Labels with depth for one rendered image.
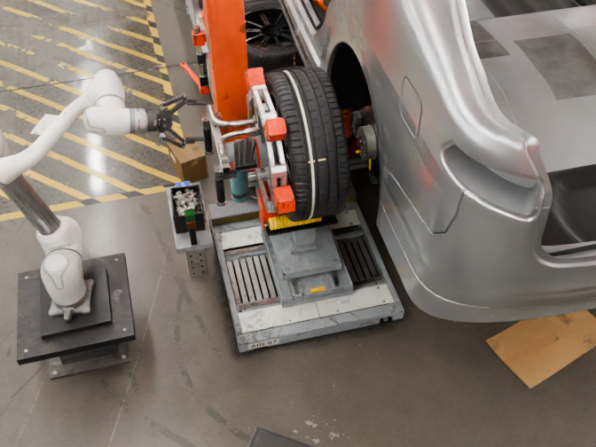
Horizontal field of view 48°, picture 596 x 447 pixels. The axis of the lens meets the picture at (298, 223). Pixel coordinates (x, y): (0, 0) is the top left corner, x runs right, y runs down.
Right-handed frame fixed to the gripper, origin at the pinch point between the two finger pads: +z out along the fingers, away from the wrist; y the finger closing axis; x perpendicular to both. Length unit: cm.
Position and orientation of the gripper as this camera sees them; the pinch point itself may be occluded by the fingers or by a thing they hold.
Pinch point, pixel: (201, 121)
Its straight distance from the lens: 254.9
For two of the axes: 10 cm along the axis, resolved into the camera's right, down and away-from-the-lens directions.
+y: 1.0, -9.1, -4.1
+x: -3.1, -4.2, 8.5
